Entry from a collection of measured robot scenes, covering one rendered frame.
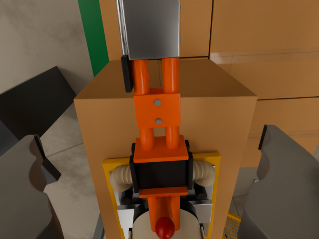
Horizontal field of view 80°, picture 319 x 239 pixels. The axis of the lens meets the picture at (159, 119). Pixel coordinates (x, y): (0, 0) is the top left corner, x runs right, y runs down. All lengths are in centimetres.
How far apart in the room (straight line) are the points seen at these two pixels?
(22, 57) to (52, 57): 19
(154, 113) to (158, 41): 9
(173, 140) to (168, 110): 5
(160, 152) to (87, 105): 22
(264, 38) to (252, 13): 10
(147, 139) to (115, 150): 21
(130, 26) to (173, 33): 5
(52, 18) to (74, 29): 13
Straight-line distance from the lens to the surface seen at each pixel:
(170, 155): 29
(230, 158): 54
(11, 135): 85
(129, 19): 24
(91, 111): 45
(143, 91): 26
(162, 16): 23
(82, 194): 217
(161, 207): 29
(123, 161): 48
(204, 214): 59
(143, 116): 27
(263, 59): 91
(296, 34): 96
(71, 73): 149
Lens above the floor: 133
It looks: 61 degrees down
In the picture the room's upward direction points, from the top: 177 degrees clockwise
